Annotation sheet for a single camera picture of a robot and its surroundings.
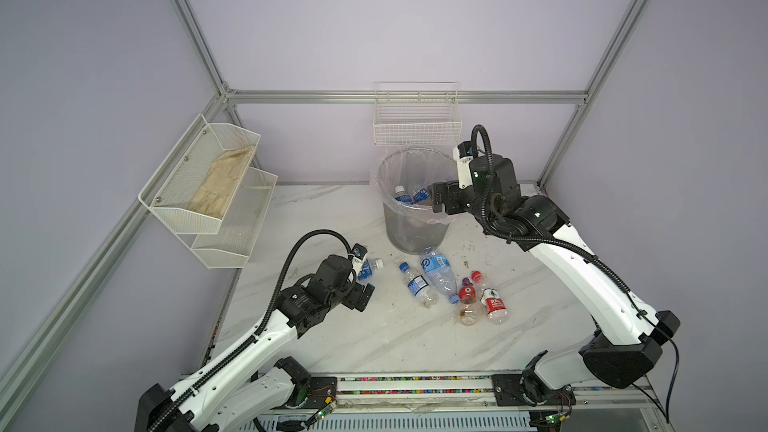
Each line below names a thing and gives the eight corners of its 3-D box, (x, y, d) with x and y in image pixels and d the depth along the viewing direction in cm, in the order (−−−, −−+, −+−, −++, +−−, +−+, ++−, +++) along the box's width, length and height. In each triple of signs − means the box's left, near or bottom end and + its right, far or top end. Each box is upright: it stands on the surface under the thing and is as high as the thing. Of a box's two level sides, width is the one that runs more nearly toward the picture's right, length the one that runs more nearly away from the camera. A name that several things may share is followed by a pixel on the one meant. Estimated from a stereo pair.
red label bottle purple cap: (461, 314, 87) (463, 309, 84) (456, 282, 94) (458, 276, 91) (476, 314, 87) (479, 309, 84) (470, 282, 94) (473, 276, 91)
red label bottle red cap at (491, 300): (487, 325, 86) (492, 319, 82) (472, 277, 96) (475, 269, 92) (503, 323, 86) (509, 316, 82) (486, 276, 96) (490, 267, 92)
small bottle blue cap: (422, 312, 88) (424, 305, 84) (398, 272, 97) (398, 265, 93) (437, 304, 90) (439, 297, 86) (411, 265, 98) (412, 258, 94)
